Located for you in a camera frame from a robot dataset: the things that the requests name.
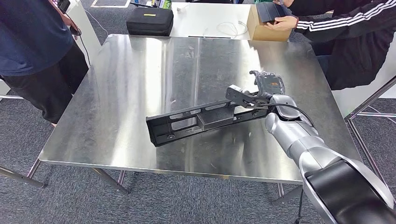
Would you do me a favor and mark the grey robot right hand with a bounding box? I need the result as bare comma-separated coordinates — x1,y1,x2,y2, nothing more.
250,70,286,99

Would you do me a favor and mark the black plastic frame part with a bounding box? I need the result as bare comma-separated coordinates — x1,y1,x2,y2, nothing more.
146,92,270,148

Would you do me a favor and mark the stainless steel workbench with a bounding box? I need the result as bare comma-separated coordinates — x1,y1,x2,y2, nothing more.
26,33,362,206

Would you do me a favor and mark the cardboard box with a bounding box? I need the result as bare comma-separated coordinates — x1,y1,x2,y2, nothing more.
247,4,293,42

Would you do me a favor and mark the person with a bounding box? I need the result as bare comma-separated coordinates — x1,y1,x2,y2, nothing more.
0,0,91,128
264,0,396,92

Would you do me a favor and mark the black case yellow label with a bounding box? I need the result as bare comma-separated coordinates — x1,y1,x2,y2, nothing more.
126,7,175,37

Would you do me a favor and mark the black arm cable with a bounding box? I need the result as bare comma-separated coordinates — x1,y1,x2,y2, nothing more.
244,100,315,128

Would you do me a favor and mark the white cable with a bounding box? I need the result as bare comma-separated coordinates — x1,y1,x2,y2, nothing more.
202,20,249,39

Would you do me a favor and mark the steel frame table dark edge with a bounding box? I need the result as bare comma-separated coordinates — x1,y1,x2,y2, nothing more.
344,76,396,188

